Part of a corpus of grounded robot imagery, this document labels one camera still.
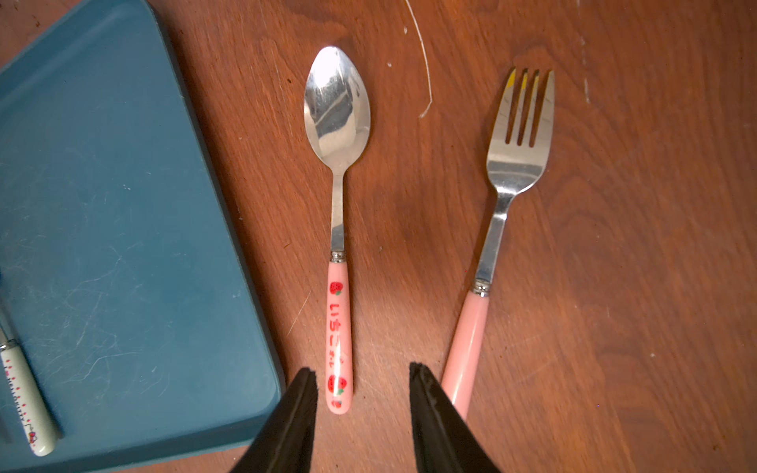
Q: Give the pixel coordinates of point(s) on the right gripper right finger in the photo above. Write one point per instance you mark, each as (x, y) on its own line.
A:
(442, 440)

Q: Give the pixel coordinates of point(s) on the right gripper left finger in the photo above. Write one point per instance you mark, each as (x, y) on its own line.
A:
(285, 443)

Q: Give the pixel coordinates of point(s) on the white handled spoon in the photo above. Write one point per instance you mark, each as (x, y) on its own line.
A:
(37, 423)

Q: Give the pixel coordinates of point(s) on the pink handled spoon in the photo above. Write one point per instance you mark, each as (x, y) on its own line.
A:
(337, 120)

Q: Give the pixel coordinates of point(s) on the teal plastic tray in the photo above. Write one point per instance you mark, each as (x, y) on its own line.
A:
(120, 272)

